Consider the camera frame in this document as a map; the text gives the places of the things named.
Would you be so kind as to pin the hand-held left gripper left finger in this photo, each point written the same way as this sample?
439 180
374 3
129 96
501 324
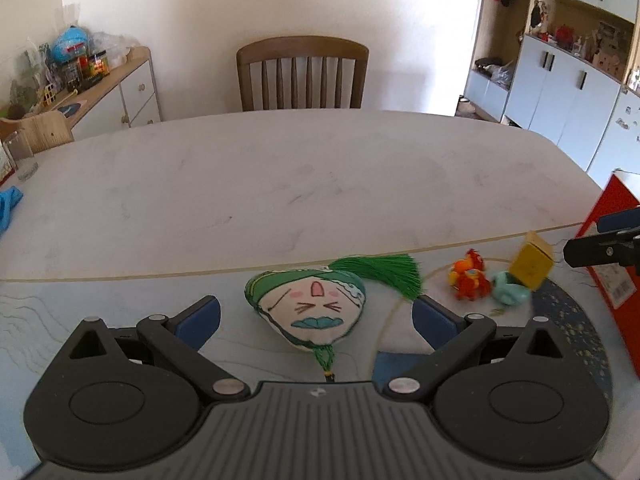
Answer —
200 322

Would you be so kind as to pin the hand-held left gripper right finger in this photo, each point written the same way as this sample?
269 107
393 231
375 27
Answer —
431 321

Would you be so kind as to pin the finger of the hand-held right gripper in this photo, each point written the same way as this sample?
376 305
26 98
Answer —
620 221
595 251

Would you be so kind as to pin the red and white cardboard box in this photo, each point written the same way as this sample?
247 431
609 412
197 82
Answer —
612 290

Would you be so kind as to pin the green tasselled face sachet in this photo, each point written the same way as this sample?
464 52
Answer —
310 310

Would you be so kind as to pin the orange toy figure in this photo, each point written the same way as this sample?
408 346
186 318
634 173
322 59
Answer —
469 276

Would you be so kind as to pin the yellow block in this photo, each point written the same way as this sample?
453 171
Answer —
531 262

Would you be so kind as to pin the teal toy figure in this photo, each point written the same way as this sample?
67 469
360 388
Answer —
510 291

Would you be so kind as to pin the blue cloth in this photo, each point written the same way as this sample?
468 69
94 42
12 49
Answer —
7 207

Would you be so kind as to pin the white wooden-top sideboard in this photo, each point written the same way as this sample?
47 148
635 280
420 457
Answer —
132 95

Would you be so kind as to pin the clear plastic bag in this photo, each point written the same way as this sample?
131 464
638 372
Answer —
112 47

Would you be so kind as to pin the wooden slat-back chair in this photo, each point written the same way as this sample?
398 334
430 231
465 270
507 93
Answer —
302 52

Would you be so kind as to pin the blue round bag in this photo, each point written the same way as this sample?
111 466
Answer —
71 45

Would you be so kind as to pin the large white wall cabinet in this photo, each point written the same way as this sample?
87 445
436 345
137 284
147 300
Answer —
555 80

